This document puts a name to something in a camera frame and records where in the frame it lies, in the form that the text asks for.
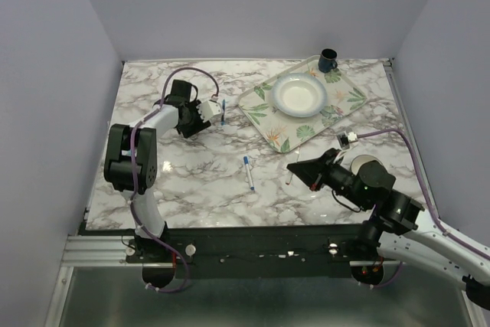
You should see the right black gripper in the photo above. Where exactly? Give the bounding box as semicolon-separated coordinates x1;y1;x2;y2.
288;146;369;210

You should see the white red marker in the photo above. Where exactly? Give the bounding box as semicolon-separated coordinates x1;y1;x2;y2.
286;155;299;185

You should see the white marker pen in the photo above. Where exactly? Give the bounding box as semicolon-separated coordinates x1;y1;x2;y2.
243;156;256;191

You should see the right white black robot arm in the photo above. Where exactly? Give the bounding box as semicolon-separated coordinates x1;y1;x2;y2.
287;149;489;309

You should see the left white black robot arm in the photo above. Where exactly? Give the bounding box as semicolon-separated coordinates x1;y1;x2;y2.
103;80;222;262

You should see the blue gel pen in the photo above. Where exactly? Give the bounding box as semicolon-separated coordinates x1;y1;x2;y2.
220;99;226;126

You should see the floral serving tray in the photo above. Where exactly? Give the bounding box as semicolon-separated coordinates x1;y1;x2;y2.
237;56;368;153

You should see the small white dark-rimmed bowl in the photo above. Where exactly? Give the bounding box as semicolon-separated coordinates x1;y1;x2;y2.
350;155;382;175

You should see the white blue rimmed bowl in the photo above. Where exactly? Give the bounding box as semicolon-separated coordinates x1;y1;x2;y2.
270;73;328;118

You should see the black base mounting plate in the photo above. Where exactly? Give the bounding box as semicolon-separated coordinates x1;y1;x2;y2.
126;224;382;280

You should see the dark blue mug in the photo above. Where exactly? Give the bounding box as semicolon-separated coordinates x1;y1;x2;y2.
318;48;338;74

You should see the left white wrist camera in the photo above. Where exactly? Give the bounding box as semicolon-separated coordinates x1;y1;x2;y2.
197;100;223;122

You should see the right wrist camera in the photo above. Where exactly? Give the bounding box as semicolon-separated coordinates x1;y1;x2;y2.
337;131;358;150

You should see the aluminium frame rail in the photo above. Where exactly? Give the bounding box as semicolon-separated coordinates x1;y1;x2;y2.
383;57;489;326

